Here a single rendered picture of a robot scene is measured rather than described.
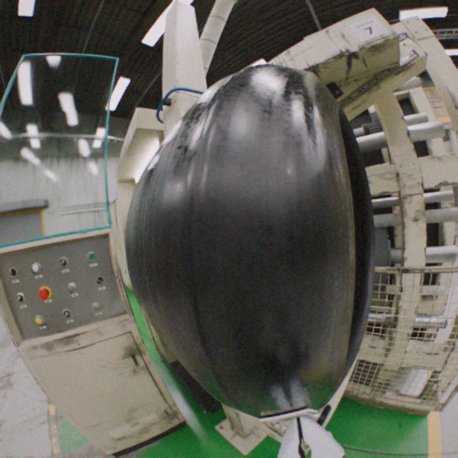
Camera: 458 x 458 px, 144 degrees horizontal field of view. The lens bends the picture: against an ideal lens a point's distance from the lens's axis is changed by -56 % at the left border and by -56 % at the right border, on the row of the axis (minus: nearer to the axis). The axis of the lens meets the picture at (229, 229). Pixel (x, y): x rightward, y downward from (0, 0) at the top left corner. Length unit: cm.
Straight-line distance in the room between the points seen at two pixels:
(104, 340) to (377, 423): 148
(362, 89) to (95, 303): 124
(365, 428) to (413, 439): 30
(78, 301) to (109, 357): 26
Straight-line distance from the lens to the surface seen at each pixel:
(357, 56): 66
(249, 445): 128
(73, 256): 77
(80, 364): 89
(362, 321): 42
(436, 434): 152
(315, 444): 20
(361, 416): 141
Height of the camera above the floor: 123
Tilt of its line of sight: 3 degrees down
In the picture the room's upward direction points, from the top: 9 degrees counter-clockwise
